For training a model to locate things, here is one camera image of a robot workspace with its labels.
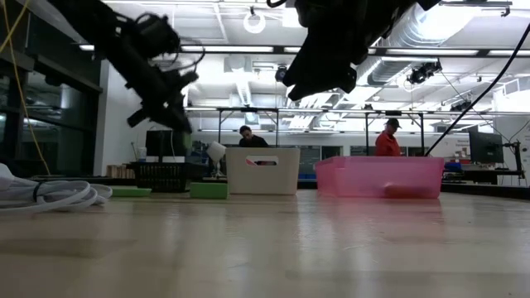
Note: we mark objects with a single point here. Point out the pink translucent plastic bin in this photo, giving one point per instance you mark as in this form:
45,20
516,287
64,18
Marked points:
372,178

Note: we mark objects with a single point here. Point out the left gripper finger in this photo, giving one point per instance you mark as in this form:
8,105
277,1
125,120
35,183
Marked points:
176,121

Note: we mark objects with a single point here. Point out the black computer monitor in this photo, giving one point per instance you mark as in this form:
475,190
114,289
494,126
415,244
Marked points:
159,145
485,147

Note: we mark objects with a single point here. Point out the black mesh basket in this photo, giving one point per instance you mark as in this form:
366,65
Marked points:
163,177

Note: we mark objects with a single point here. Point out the green eraser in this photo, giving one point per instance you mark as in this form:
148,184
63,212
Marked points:
130,191
209,190

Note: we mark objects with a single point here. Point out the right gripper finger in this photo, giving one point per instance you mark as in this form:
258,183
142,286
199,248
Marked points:
323,87
299,76

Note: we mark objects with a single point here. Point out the white plastic bin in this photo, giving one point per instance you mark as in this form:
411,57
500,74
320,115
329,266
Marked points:
265,178

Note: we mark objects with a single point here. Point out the black ceiling camera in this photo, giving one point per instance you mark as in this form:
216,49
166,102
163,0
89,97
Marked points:
281,73

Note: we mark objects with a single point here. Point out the black background workstation frame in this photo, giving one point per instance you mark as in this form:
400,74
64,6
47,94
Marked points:
248,109

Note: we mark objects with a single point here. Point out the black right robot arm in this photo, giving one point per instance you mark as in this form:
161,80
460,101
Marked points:
422,3

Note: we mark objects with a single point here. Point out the black ceiling-mounted device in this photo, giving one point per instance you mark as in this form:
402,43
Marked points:
424,71

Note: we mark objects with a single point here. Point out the person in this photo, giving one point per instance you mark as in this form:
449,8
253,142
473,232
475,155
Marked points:
250,140
387,145

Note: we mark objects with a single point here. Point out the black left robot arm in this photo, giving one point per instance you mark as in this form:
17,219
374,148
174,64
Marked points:
103,29

